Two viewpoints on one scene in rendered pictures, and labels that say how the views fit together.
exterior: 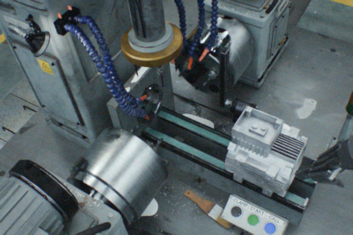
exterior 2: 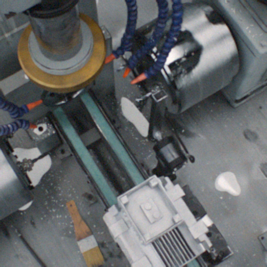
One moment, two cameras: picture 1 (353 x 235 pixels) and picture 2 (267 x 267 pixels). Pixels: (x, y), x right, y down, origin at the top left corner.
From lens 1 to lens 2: 0.58 m
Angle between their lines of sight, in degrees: 22
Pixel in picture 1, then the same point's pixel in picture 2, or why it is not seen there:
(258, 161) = (134, 243)
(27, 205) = not seen: outside the picture
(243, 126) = (138, 195)
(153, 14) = (52, 38)
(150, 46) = (47, 67)
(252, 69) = (233, 87)
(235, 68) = (187, 98)
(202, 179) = (94, 197)
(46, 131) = not seen: outside the picture
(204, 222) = (69, 247)
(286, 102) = (255, 145)
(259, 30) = (252, 57)
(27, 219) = not seen: outside the picture
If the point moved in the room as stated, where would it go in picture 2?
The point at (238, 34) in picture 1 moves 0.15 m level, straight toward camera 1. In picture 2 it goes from (216, 55) to (184, 101)
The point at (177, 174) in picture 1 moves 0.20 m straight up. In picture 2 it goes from (73, 173) to (64, 155)
